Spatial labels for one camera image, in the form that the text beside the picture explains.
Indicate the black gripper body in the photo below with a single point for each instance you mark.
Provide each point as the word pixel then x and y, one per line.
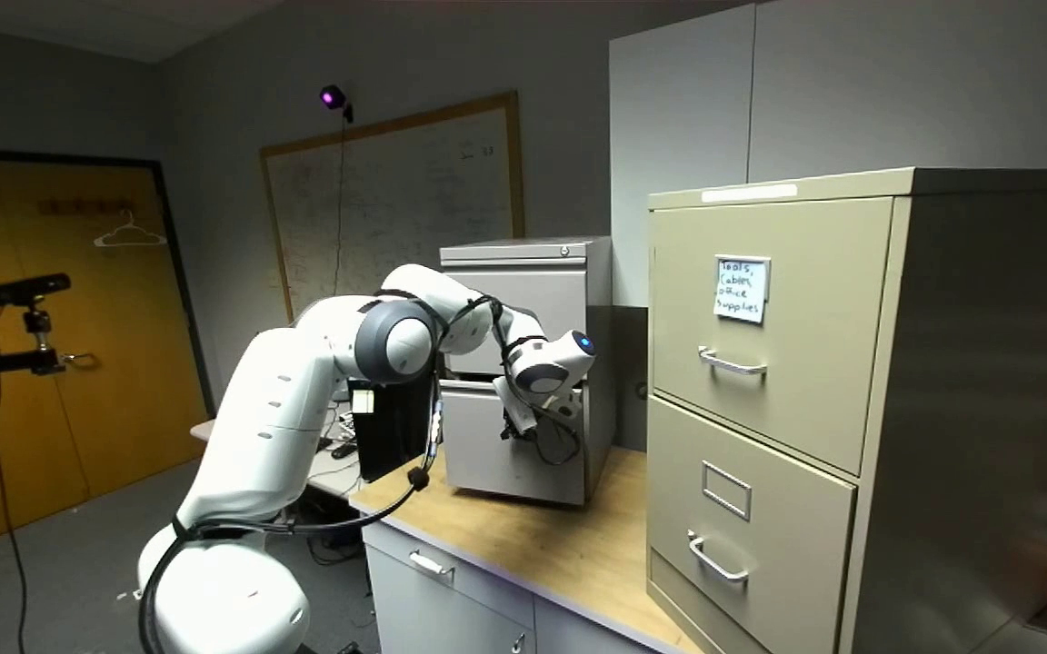
pixel 561 421

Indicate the grey metal cabinet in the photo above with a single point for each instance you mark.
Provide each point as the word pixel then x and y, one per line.
pixel 472 448

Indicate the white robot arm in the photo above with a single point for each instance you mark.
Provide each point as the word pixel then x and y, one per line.
pixel 270 424

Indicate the small gray file cabinet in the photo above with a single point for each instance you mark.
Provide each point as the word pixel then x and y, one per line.
pixel 597 364

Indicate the gray top file drawer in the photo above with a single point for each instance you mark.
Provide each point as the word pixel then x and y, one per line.
pixel 547 295

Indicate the gray base cabinet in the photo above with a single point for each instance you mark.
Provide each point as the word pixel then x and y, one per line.
pixel 453 611

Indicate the beige drawer with paper label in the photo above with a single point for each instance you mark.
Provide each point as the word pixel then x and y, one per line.
pixel 815 364

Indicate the large beige file cabinet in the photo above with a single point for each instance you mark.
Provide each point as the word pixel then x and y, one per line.
pixel 983 401

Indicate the black computer box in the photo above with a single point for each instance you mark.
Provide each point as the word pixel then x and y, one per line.
pixel 386 430

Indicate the white handwritten paper label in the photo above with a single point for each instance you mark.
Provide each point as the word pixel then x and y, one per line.
pixel 743 290

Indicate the wood framed whiteboard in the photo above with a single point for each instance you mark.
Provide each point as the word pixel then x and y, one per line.
pixel 401 206

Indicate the yellow wooden door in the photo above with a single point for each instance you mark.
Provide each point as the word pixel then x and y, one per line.
pixel 87 424

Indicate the metal door lever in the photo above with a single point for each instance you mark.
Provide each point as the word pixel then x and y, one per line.
pixel 81 361

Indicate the metal label frame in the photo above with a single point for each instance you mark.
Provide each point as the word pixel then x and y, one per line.
pixel 729 493

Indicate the beige drawer with empty label frame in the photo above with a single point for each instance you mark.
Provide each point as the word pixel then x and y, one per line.
pixel 780 568

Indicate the camera with purple light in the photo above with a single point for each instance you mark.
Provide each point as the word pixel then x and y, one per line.
pixel 335 100

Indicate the tall gray wall cabinet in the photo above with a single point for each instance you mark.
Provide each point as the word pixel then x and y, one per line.
pixel 888 86

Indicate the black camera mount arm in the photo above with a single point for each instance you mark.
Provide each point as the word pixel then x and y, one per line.
pixel 0 361

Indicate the black bar camera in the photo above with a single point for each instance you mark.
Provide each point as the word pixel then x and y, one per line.
pixel 14 291

